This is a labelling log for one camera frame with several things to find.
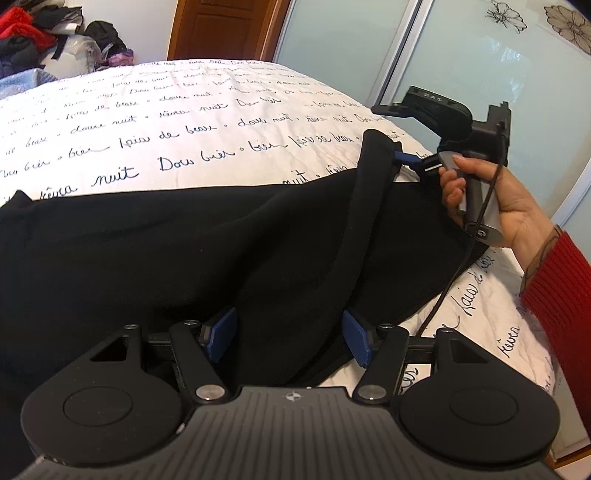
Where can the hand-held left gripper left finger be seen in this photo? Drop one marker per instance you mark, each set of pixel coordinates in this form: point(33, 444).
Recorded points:
point(220, 334)

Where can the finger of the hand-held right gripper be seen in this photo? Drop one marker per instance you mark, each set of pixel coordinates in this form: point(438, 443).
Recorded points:
point(408, 159)

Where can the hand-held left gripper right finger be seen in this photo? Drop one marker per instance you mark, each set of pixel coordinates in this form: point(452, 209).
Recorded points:
point(358, 339)

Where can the black pants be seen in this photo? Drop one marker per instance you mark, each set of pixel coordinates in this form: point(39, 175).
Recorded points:
point(184, 240)

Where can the person's right forearm red sleeve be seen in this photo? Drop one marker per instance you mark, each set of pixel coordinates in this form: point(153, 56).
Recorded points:
point(563, 295)

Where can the person's right hand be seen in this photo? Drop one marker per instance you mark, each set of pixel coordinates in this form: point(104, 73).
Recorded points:
point(515, 207)

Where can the frosted glass wardrobe door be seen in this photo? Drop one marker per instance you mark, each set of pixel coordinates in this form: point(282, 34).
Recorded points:
point(498, 60)
point(332, 37)

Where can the white script-printed bed blanket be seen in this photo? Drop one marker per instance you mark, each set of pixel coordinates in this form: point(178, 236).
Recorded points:
point(184, 115)

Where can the brown wooden door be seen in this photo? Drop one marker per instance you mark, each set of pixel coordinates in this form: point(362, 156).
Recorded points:
point(217, 27)

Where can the purple cloth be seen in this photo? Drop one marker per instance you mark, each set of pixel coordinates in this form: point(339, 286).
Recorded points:
point(122, 57)

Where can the clear plastic bag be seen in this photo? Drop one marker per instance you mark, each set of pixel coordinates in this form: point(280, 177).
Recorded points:
point(78, 55)

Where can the black garment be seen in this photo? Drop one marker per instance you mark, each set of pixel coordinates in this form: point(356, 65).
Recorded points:
point(106, 39)

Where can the blue quilted cover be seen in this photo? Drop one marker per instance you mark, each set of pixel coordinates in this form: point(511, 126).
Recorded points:
point(25, 83)

